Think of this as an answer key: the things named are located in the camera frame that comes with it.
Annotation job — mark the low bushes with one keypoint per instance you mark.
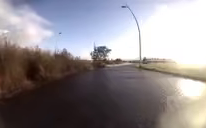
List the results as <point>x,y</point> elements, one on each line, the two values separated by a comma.
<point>109,61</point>

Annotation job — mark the green tree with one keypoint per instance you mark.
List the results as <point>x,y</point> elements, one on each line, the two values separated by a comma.
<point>100,52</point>

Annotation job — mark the dark asphalt road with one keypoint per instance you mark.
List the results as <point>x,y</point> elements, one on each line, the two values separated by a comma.
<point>111,96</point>

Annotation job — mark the curved grey street lamp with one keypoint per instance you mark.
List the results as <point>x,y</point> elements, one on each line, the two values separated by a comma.
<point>139,40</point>

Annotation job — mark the thin street lamp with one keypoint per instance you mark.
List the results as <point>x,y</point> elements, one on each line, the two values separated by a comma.
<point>56,43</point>

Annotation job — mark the tall dry brown grass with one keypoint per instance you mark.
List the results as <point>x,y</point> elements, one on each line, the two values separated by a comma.
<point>21,66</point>

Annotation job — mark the pale grass verge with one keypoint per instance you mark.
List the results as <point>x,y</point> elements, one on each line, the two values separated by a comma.
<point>187,70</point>

